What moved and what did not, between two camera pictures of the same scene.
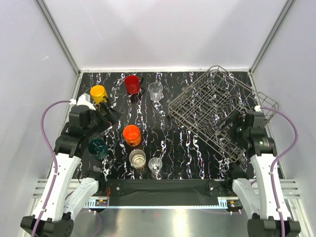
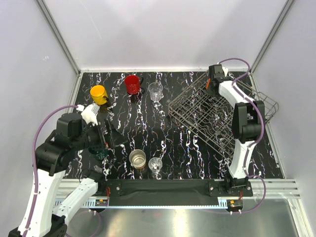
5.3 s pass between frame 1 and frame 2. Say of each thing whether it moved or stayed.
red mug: stayed
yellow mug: stayed
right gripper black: moved
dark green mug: stayed
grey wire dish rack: stayed
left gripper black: moved
